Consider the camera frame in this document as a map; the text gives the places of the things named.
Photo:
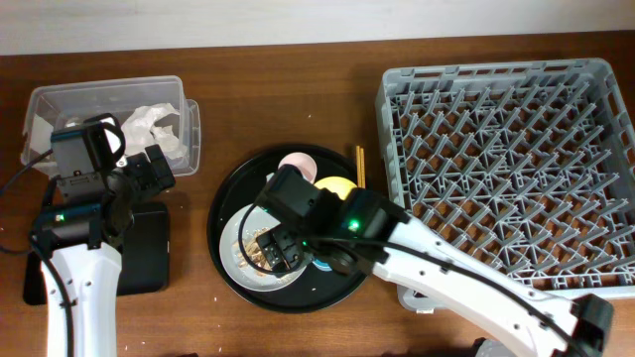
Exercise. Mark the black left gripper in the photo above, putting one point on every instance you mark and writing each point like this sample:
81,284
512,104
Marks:
141,165

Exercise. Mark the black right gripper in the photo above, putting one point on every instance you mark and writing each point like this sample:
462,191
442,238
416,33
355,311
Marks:
292,253

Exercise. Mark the white tissue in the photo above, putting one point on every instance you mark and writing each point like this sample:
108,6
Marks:
141,131

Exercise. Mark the blue cup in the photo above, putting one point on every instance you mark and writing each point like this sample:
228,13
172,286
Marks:
323,266

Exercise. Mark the pink cup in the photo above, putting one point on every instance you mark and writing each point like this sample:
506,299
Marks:
304,163

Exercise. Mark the grey dishwasher rack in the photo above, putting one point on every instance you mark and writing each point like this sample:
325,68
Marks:
526,166

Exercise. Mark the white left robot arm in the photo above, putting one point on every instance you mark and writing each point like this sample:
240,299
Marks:
82,318

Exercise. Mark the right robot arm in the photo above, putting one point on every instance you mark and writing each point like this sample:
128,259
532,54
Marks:
385,241

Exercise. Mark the clear plastic waste bin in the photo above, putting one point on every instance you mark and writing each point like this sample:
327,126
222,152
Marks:
57,106

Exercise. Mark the food scraps on plate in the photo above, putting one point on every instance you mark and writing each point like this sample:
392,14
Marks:
252,249

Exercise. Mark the grey plate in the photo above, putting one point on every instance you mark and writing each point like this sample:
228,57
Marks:
249,278

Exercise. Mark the round black serving tray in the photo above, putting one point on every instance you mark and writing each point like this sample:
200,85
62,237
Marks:
314,289

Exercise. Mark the black rectangular tray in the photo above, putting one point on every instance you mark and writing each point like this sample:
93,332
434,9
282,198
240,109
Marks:
144,255

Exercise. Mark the yellow bowl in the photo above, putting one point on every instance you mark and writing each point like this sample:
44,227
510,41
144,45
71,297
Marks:
341,186

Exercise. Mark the right wooden chopstick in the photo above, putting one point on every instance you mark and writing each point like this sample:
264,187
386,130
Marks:
363,166

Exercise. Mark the wooden chopstick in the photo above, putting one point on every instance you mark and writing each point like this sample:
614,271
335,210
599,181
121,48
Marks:
357,165
363,166

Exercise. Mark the left wooden chopstick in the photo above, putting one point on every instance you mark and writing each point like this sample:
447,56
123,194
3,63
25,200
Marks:
357,165

